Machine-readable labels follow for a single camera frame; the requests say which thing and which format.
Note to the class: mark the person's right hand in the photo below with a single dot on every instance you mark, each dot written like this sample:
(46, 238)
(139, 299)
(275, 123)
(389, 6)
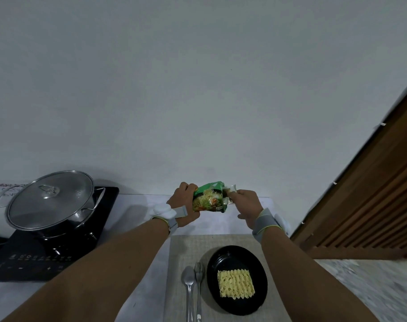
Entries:
(248, 204)

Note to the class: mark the black round plate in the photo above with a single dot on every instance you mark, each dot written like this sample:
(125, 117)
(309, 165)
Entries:
(220, 261)

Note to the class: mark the person's right forearm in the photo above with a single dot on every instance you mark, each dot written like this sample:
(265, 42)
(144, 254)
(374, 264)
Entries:
(307, 281)

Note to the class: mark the person's right fingers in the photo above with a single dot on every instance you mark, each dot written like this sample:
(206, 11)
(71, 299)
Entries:
(234, 195)

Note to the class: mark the brown wooden slatted door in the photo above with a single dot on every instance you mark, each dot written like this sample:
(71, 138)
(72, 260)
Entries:
(367, 204)

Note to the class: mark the yellow dry noodle block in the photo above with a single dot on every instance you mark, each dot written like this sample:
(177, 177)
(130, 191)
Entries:
(236, 284)

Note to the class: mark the black induction cooker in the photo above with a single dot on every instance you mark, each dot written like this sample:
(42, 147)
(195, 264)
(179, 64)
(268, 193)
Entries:
(29, 258)

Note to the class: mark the person's left thumb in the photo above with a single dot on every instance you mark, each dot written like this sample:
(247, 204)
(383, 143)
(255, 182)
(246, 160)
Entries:
(190, 186)

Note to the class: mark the metal fork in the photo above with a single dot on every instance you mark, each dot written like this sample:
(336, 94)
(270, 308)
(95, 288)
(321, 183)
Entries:
(199, 285)

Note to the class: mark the metal spoon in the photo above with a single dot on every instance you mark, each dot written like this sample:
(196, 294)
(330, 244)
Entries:
(188, 281)

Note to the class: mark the green instant noodle packet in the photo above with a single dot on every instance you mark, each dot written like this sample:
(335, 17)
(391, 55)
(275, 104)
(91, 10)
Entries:
(208, 197)

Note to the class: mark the glass pot lid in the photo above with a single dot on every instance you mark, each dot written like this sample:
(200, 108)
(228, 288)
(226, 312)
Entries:
(49, 201)

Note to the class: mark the white grey left wrist tracker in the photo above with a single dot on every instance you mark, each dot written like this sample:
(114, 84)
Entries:
(165, 212)

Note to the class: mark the person's left hand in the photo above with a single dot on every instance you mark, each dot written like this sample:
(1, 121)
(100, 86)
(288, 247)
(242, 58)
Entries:
(180, 202)

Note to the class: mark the person's left forearm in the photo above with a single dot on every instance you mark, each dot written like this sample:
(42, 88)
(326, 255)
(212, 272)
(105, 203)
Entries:
(89, 274)

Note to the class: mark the stainless steel pot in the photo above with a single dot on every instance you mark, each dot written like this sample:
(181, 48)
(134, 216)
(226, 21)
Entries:
(79, 219)

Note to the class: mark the beige woven placemat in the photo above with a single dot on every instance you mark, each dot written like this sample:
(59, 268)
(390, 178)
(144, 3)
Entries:
(183, 251)

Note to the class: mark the grey right wrist tracker band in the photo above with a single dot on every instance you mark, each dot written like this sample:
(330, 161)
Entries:
(267, 224)

